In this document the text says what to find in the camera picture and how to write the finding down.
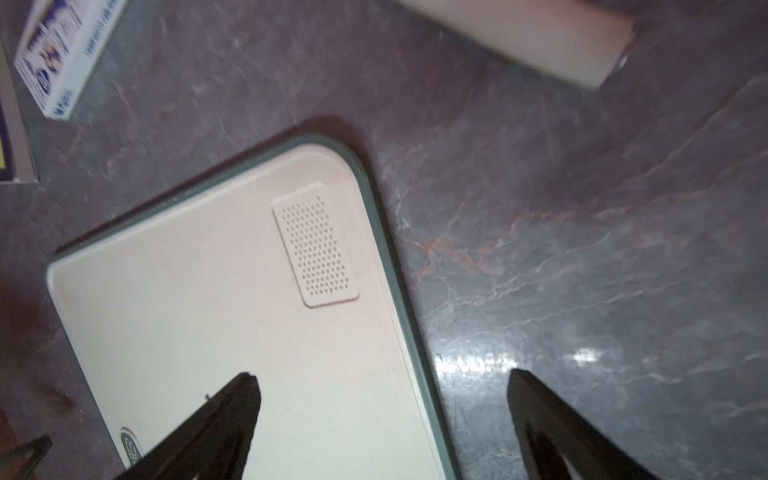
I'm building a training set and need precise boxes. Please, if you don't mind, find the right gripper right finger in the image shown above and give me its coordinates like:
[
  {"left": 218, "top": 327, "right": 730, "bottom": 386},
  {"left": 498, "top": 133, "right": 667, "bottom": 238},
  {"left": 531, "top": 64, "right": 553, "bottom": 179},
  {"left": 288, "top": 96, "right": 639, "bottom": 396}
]
[{"left": 507, "top": 369, "right": 656, "bottom": 479}]

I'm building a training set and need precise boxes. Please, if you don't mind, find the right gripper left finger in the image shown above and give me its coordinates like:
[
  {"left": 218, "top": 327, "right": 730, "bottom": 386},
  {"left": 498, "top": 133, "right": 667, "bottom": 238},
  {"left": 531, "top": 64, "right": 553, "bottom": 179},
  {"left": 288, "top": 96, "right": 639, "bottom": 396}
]
[{"left": 119, "top": 372, "right": 261, "bottom": 479}]

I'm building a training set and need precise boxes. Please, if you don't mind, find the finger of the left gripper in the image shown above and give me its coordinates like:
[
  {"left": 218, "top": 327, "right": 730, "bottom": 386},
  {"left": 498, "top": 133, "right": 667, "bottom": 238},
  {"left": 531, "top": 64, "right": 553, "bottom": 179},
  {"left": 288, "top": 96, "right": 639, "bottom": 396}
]
[{"left": 1, "top": 435, "right": 53, "bottom": 480}]

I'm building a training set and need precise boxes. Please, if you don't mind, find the beige cutting board green rim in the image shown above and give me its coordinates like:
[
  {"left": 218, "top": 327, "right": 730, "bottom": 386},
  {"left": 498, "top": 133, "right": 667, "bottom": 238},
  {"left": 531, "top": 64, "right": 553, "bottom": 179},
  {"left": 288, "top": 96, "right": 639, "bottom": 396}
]
[{"left": 46, "top": 136, "right": 459, "bottom": 479}]

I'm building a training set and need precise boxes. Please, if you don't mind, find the knife with cream handle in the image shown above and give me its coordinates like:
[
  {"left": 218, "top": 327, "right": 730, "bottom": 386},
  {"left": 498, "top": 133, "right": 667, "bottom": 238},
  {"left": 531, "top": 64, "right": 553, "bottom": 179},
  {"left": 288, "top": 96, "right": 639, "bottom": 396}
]
[{"left": 403, "top": 0, "right": 634, "bottom": 89}]

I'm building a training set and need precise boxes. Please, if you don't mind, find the dark blue notebook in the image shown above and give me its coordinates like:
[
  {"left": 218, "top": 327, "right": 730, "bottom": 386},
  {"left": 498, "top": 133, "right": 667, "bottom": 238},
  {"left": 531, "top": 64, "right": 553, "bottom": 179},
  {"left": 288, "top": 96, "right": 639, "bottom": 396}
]
[{"left": 1, "top": 48, "right": 39, "bottom": 185}]

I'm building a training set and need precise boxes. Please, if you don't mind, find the white toothpaste box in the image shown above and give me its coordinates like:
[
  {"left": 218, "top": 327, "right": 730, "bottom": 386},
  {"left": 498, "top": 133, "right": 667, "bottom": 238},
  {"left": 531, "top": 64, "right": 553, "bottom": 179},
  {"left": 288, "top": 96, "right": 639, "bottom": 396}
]
[{"left": 13, "top": 0, "right": 128, "bottom": 121}]

